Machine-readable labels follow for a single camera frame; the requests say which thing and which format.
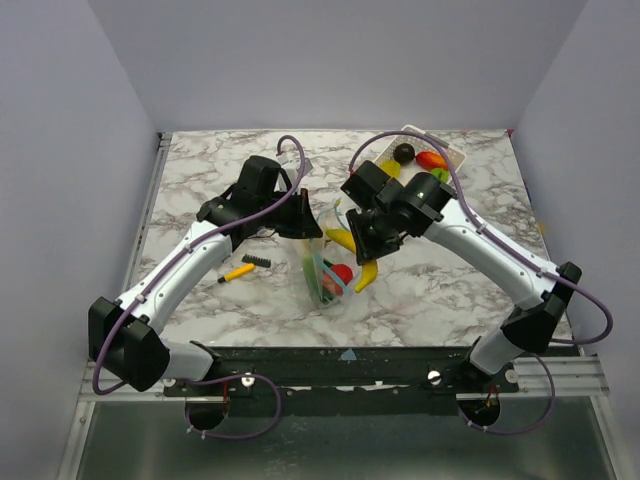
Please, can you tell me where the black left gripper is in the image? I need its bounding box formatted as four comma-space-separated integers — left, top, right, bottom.
258, 188, 324, 240

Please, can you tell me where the red toy tomato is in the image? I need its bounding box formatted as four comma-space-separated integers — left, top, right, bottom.
330, 264, 354, 285

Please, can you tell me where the yellow toy starfruit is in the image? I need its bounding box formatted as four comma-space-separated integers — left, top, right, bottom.
380, 159, 402, 179

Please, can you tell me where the yellow toy banana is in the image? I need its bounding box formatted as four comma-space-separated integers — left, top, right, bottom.
353, 260, 378, 293

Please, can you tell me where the toy bok choy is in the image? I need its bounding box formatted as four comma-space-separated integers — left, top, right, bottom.
302, 255, 335, 306

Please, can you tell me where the black yellow brush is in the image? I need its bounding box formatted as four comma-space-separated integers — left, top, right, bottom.
217, 254, 271, 284

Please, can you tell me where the dark toy avocado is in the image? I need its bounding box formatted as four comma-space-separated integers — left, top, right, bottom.
392, 143, 416, 166

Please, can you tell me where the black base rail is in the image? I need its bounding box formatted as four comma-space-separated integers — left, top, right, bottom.
163, 347, 519, 417

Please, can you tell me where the green toy pepper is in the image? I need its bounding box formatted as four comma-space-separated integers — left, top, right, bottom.
430, 168, 449, 183

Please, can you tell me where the clear zip top bag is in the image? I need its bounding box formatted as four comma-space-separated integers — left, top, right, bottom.
297, 199, 357, 308

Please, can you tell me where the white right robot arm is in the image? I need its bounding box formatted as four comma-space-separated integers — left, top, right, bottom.
341, 161, 581, 392

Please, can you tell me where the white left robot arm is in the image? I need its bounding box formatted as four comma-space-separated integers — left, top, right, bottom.
88, 156, 323, 395

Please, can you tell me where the white perforated plastic basket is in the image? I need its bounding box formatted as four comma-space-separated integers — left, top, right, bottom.
374, 125, 466, 183

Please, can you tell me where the yellow toy lemon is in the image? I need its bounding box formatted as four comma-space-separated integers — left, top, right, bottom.
325, 229, 357, 254

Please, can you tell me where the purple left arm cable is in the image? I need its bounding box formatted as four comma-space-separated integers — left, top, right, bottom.
92, 134, 307, 441

